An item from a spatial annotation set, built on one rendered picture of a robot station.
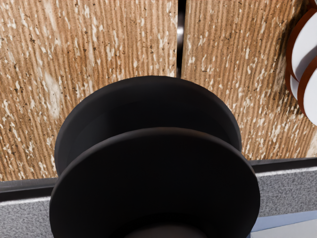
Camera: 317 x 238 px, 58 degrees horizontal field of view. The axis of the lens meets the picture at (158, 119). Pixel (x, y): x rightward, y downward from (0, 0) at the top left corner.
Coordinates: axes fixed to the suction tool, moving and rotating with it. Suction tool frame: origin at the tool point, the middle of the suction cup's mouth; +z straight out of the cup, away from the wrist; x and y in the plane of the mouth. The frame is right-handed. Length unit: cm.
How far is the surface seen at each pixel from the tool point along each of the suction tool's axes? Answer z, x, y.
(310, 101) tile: 13.8, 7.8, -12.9
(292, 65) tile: 16.2, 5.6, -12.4
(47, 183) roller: 20.0, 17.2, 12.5
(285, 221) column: 25.0, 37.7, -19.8
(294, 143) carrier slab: 18.4, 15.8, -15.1
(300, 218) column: 25, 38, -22
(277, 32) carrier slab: 18.4, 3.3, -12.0
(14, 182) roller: 20.1, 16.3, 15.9
